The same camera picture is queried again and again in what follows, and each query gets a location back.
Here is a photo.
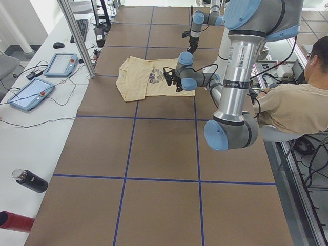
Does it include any aluminium frame post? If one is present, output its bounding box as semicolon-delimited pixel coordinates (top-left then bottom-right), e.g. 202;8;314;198
57;0;95;78

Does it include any cream long-sleeve graphic shirt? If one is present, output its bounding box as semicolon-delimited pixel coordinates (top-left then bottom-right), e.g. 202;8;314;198
116;56;195;102

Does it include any person in beige shirt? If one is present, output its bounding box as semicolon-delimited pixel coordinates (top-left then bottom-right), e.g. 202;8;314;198
254;36;327;135

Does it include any black water bottle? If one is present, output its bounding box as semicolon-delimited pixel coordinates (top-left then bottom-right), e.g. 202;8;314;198
11;169;48;193

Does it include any far blue teach pendant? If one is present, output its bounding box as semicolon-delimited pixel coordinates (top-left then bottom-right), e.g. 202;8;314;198
43;53;78;77

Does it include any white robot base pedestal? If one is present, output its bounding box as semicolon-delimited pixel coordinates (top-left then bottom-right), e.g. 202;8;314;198
215;28;231;79

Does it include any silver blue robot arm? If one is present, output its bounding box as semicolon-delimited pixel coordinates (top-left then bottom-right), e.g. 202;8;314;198
163;1;303;151
182;1;223;54

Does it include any blue teach pendant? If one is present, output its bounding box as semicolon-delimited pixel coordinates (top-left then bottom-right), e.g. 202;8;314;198
7;78;55;111
43;53;78;77

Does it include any red cylinder bottle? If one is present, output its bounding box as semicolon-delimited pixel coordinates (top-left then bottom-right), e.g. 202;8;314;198
1;211;34;233

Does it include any near blue teach pendant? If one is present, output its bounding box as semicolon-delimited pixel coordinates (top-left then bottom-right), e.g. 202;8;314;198
7;78;55;111

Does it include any black computer mouse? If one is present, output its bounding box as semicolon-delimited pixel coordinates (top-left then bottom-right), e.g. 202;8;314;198
53;42;65;49

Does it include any black keyboard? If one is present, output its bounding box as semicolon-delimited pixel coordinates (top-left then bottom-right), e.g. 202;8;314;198
76;19;89;41

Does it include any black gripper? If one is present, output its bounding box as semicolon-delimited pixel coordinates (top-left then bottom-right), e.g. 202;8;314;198
182;30;200;53
163;67;183;92

